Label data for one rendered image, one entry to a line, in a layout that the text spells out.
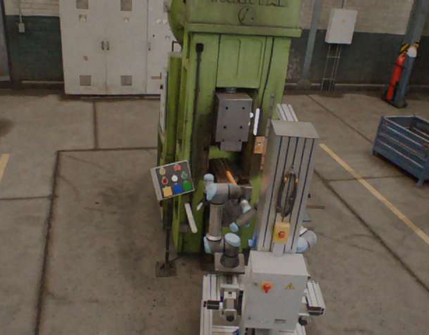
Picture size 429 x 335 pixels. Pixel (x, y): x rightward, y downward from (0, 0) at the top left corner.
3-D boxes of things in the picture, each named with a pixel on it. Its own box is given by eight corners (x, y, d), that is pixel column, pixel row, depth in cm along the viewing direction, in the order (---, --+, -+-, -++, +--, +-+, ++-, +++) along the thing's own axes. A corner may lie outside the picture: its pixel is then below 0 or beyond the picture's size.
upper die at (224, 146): (240, 151, 399) (242, 141, 394) (219, 151, 394) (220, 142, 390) (230, 132, 435) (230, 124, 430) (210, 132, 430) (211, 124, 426)
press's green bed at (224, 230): (242, 262, 454) (246, 225, 433) (207, 264, 446) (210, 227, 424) (228, 231, 502) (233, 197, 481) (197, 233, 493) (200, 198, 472)
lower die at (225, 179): (236, 184, 415) (237, 176, 411) (216, 185, 410) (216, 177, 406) (226, 164, 451) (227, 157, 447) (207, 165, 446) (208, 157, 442)
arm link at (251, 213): (270, 207, 319) (234, 236, 352) (277, 202, 327) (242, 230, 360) (260, 195, 322) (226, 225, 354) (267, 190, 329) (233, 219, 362)
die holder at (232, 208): (247, 225, 433) (253, 187, 413) (210, 227, 424) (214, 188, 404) (233, 196, 481) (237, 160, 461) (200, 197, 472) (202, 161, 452)
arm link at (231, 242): (240, 256, 317) (242, 241, 311) (222, 256, 315) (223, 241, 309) (237, 246, 328) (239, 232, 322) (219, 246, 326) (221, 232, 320)
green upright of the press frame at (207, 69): (200, 252, 462) (220, 32, 358) (176, 254, 456) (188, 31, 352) (193, 229, 500) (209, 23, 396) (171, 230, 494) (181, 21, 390)
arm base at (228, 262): (240, 269, 320) (241, 258, 315) (219, 267, 319) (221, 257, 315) (239, 255, 333) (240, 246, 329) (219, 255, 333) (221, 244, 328)
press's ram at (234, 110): (256, 141, 397) (261, 100, 379) (215, 142, 388) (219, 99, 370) (244, 124, 434) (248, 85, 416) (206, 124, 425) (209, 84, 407)
